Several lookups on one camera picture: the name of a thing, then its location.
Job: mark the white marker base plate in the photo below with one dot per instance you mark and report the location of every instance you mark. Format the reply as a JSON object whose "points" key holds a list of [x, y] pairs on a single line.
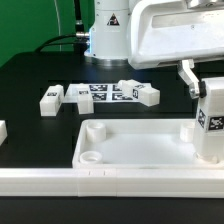
{"points": [[101, 93]]}

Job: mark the white desk top tray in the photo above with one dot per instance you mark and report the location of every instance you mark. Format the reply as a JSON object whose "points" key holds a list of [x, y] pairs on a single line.
{"points": [[140, 144]]}

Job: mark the white block left edge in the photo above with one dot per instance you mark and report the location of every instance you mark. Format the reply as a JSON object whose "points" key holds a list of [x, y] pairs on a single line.
{"points": [[3, 131]]}

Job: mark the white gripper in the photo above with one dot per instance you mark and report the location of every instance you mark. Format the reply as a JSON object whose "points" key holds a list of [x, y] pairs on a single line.
{"points": [[164, 32]]}

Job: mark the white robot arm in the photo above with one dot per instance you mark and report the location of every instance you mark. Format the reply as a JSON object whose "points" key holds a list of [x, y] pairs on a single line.
{"points": [[108, 35]]}

